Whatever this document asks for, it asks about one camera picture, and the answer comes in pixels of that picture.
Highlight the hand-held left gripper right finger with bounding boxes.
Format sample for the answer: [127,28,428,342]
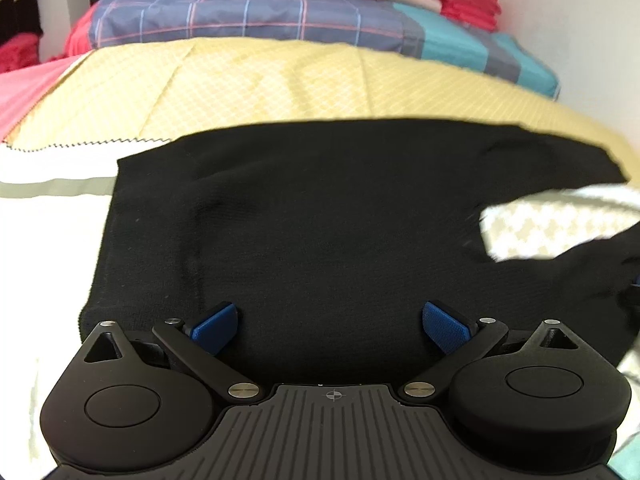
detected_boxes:
[399,301,577,405]

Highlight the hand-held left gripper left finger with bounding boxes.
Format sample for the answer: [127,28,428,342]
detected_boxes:
[82,301,263,406]

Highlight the black pants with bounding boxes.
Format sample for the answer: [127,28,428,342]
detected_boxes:
[77,117,640,386]

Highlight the yellow patterned bed sheet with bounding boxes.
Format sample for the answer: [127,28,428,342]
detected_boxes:
[0,37,640,480]

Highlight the red fleece blanket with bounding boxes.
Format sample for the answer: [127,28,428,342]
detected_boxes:
[0,55,78,138]

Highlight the blue plaid quilt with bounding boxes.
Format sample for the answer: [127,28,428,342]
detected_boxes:
[87,0,561,101]

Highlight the red cloth bundle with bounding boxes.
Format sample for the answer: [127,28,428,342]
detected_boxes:
[64,2,101,57]

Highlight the dark red fluffy cloth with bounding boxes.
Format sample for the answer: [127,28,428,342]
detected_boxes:
[0,32,42,75]

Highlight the dark hanging clothes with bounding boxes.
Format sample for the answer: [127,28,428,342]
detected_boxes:
[0,0,45,46]

